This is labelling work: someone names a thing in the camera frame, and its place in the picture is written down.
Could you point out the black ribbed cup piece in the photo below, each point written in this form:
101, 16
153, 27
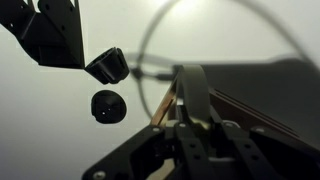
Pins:
108, 66

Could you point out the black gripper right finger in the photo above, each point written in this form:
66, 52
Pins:
273, 153

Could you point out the black folding stand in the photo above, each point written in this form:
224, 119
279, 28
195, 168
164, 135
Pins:
50, 33

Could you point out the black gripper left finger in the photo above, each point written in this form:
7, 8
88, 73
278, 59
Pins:
140, 153

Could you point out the black round dome piece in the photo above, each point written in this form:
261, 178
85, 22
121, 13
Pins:
108, 106

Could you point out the square wooden slotted tray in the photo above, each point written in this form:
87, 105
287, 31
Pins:
165, 106

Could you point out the beige masking tape roll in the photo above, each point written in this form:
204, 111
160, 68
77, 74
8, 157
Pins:
195, 90

